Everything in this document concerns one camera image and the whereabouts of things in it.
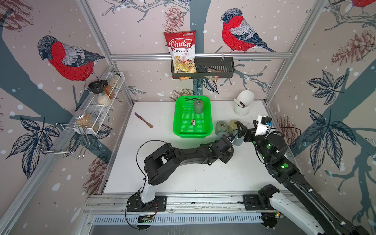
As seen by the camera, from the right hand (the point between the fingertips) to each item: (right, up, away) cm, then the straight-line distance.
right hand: (245, 120), depth 71 cm
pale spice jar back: (-72, +23, +14) cm, 77 cm away
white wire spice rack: (-83, -9, -2) cm, 84 cm away
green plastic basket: (-30, -5, +36) cm, 47 cm away
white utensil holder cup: (+15, +15, +37) cm, 43 cm away
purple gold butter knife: (-57, -6, +36) cm, 68 cm away
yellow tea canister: (-9, -14, -4) cm, 17 cm away
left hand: (-4, -17, +15) cm, 23 cm away
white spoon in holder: (+9, +11, +35) cm, 38 cm away
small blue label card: (-26, -3, +36) cm, 44 cm away
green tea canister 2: (-7, -5, +24) cm, 26 cm away
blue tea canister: (-8, -11, +23) cm, 27 cm away
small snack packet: (-14, +32, +21) cm, 41 cm away
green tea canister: (-22, +8, +39) cm, 46 cm away
